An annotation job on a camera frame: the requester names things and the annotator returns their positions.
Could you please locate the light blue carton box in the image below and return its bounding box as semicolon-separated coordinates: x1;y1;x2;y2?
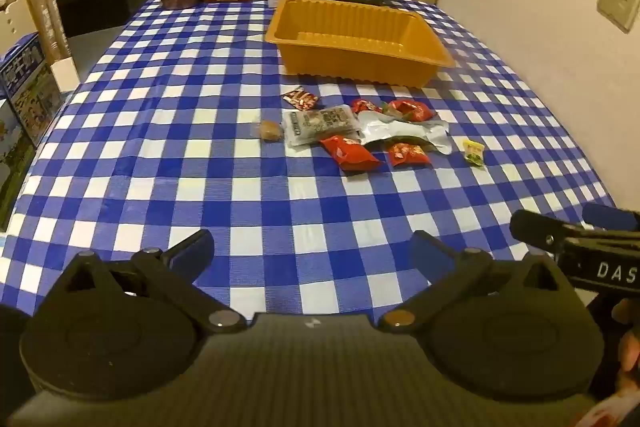
0;99;38;228

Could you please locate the grey printed snack packet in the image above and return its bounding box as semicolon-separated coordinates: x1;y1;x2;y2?
281;104;362;145

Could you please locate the person's right hand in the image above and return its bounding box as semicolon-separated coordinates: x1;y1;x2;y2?
614;298;640;400

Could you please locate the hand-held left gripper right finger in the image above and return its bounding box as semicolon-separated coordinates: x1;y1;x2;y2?
377;231;576;333

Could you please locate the brown round snack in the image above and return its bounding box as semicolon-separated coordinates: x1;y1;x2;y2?
250;119;285;142

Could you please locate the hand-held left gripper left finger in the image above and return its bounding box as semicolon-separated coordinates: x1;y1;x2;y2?
37;229;247;334

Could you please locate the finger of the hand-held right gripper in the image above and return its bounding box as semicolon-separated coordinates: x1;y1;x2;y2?
582;204;640;230
510;209;576;258

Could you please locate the dark green snack packet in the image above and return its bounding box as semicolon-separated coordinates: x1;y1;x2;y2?
389;134;435;148

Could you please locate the silver foil snack packet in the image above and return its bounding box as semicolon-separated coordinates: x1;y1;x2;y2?
357;109;453;155

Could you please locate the orange plastic tray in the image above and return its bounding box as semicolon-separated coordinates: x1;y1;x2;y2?
264;0;457;88

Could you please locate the small dark red snack packet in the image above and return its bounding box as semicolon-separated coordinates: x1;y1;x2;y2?
280;87;321;112

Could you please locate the large red snack packet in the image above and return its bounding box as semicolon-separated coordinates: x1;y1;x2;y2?
319;134;383;172

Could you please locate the yellow green candy packet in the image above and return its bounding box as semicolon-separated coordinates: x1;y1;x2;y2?
461;139;487;166

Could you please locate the white wooden chair back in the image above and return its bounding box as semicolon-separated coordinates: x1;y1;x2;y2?
0;0;81;92

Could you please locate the blue white checked tablecloth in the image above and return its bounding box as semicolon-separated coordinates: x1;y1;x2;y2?
0;0;613;333

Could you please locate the blue milk carton box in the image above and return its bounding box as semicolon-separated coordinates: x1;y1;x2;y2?
0;32;63;148

